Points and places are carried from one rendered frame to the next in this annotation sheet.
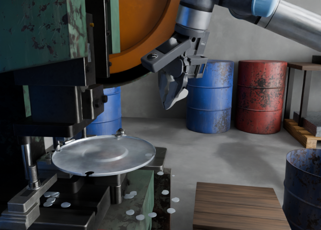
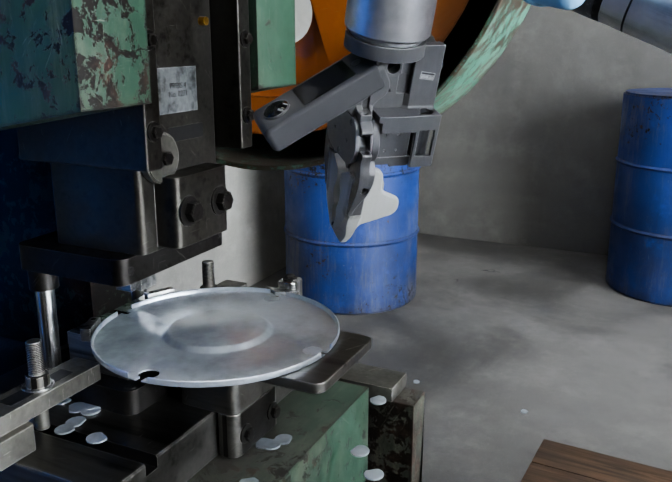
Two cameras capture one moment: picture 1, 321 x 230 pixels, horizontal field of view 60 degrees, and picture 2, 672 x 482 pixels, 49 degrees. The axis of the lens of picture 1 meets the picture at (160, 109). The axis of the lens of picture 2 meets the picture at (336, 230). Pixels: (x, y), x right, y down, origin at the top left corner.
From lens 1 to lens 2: 25 cm
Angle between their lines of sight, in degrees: 19
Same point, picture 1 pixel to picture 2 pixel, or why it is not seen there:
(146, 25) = not seen: hidden behind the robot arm
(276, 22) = (645, 18)
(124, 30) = (335, 23)
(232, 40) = not seen: outside the picture
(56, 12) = (52, 8)
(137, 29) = not seen: hidden behind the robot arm
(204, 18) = (405, 14)
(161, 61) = (293, 123)
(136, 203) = (276, 466)
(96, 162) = (180, 351)
